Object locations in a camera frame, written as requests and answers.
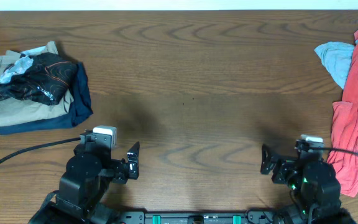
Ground folded navy blue garment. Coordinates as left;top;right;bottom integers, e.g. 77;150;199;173
0;63;93;135

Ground light blue folded garment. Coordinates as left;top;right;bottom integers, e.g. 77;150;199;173
21;46;47;56

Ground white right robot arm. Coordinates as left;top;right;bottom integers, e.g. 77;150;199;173
260;139;355;224

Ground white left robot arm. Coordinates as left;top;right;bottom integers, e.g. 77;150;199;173
29;141;140;224

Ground black printed cycling jersey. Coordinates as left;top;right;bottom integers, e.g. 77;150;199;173
0;52;78;106

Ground light grey-blue garment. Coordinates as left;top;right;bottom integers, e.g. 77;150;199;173
314;42;355;89

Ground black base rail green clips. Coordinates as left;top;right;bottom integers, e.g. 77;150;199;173
116;209;285;224

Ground folded beige trousers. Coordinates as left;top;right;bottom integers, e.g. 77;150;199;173
0;50;74;127

